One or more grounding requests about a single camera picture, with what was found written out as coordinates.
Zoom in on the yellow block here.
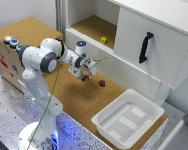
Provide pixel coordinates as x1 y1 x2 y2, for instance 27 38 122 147
100 36 109 45

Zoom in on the red button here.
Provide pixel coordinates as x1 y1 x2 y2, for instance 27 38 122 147
2 34 13 44

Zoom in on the white cabinet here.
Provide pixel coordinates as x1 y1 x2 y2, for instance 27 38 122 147
57 0 188 108

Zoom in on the green button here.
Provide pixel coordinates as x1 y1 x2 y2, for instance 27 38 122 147
15 43 26 52

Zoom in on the black door handle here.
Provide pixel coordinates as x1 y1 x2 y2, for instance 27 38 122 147
138 31 155 65

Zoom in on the green cable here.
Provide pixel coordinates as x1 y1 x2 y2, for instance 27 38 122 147
26 39 109 150

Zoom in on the white plastic box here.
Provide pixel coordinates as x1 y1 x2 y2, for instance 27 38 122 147
90 88 166 150

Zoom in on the purple block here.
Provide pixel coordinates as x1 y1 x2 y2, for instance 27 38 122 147
98 79 106 87

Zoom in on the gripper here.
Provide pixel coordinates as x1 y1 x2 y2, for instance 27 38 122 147
68 61 97 80

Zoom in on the blue button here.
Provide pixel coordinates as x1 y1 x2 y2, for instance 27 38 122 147
9 38 20 48

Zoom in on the wooden drawer box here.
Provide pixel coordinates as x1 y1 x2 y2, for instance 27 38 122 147
0 16 64 93

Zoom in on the white sliding door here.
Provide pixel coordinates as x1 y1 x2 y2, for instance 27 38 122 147
112 6 188 91

